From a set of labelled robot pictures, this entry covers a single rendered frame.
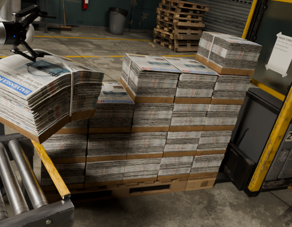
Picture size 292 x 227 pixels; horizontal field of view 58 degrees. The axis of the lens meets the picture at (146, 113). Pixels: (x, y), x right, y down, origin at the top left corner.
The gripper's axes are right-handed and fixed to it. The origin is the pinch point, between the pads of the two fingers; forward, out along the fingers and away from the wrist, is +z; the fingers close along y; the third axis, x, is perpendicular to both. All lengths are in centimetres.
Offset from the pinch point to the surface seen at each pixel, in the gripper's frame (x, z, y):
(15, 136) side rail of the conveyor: -12, -4, 50
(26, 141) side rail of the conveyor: -9, -1, 52
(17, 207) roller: 25, -29, 51
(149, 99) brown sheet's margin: 12, 75, 37
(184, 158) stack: 39, 110, 85
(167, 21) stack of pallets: -270, 655, 15
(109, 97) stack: -10, 62, 42
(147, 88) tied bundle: 10, 73, 30
